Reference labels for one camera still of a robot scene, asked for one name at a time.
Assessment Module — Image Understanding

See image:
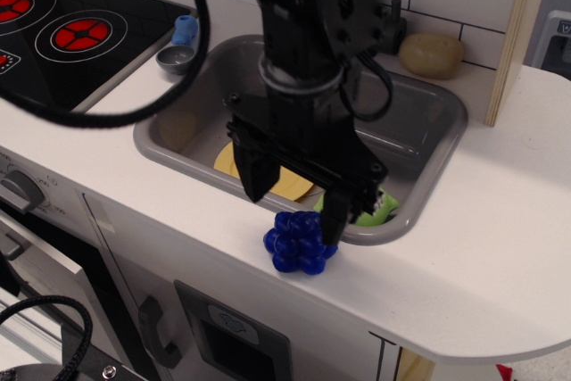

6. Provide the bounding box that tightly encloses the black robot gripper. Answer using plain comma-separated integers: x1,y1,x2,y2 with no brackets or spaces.
224,87,387,246

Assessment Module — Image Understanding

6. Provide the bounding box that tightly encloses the blue toy blueberries cluster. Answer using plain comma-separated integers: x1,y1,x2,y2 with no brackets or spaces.
263,211,338,276

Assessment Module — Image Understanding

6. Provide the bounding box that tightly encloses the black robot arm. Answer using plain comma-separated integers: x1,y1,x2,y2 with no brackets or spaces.
153,0,386,245

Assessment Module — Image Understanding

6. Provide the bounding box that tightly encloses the yellow toy plate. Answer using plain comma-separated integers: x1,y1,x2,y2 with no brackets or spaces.
213,142,313,201

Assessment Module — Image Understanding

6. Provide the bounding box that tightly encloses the grey plastic sink basin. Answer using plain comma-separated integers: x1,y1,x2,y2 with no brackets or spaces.
134,35,468,245

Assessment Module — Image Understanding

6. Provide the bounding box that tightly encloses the green toy lime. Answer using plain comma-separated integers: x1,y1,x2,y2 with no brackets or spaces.
311,187,400,228

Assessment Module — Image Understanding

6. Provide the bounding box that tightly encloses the grey dishwasher control panel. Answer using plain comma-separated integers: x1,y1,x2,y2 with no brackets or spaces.
174,280,294,380

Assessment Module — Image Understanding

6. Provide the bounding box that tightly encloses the dark grey toy faucet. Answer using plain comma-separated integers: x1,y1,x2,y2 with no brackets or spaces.
377,0,407,54

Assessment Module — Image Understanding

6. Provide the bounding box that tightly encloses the small grey bowl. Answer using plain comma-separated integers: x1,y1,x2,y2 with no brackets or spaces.
155,45,195,75

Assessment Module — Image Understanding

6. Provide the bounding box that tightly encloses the beige toy potato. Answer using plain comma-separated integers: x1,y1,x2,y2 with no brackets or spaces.
398,33,465,79

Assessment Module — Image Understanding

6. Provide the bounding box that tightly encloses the blue toy pepper shaker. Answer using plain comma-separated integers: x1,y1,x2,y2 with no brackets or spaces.
171,15,199,46

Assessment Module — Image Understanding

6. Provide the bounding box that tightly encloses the white oven door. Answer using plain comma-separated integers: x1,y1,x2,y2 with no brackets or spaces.
1,211,124,360

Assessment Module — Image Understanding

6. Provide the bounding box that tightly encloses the black toy stove top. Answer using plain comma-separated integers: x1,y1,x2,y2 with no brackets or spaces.
1,0,195,128

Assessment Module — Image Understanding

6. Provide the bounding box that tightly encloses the grey oven knob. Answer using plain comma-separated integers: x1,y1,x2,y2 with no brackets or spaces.
1,170,45,214

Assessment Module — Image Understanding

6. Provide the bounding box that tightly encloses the grey appliance in background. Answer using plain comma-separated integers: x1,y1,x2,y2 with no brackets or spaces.
531,10,570,80

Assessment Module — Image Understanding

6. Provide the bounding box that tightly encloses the light wooden side panel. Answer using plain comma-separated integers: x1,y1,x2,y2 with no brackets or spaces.
483,0,542,128

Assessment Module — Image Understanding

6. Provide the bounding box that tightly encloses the grey cabinet door handle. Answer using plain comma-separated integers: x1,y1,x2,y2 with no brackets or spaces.
137,296,182,369

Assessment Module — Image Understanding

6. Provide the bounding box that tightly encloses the black braided cable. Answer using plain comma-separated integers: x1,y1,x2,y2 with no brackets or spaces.
0,294,94,381

